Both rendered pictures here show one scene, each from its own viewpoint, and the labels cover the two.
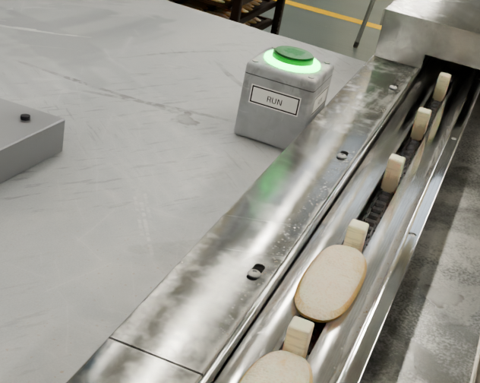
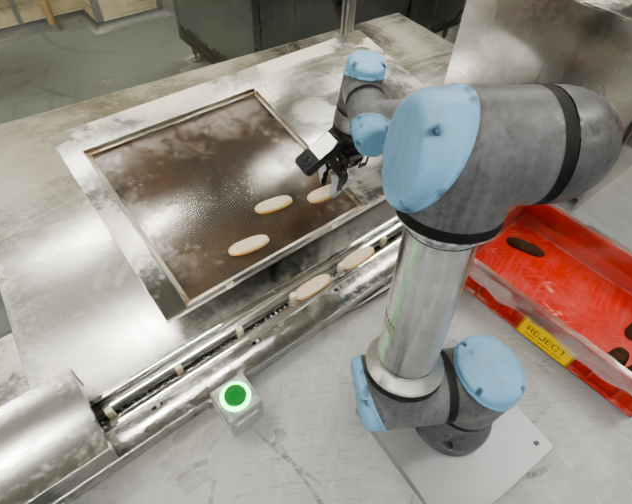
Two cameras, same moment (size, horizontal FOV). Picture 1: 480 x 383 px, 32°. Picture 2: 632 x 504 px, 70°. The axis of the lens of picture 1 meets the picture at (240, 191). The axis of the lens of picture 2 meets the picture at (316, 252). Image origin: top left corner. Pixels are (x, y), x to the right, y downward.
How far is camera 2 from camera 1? 116 cm
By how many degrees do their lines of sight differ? 98
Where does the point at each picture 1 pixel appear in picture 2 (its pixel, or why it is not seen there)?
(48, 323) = not seen: hidden behind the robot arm
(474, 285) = (249, 293)
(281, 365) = (350, 261)
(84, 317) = (378, 313)
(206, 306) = (358, 280)
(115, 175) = (339, 387)
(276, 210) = (312, 313)
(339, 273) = (312, 283)
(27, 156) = not seen: hidden behind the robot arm
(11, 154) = not seen: hidden behind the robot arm
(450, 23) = (84, 415)
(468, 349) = (278, 273)
